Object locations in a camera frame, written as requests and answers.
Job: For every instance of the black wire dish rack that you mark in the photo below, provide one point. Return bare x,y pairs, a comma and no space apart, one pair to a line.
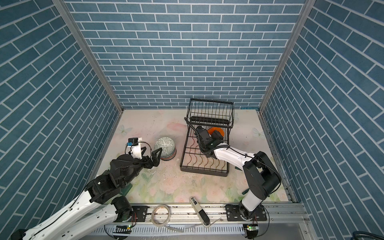
209,124

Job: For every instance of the aluminium corner post left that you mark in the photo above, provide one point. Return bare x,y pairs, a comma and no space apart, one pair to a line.
76,32

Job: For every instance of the aluminium corner post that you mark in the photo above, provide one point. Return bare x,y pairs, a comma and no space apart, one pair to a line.
76,32
304,14

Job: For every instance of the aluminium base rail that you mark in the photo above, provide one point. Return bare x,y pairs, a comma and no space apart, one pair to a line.
273,221

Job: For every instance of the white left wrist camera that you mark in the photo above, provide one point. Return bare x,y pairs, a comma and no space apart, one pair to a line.
135,147

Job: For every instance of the orange plastic bowl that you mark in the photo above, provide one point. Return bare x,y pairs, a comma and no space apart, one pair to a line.
216,131

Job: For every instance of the green patterned ceramic bowl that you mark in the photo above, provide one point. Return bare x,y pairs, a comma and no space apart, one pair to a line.
167,145

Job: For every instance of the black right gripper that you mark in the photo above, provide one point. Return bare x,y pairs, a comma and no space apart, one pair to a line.
216,136

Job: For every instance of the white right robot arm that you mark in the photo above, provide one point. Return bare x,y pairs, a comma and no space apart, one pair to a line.
261,175

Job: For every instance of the black silver handheld scanner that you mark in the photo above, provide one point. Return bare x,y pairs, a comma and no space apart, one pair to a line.
200,212

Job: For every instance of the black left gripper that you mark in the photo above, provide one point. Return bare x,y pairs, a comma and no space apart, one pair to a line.
155,161

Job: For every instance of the dark green sponge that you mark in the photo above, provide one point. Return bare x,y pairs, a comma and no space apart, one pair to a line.
126,189

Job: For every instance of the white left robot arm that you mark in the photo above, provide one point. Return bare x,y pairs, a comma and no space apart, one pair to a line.
99,204

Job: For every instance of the aluminium corner post right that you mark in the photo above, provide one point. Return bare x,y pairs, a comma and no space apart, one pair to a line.
304,14

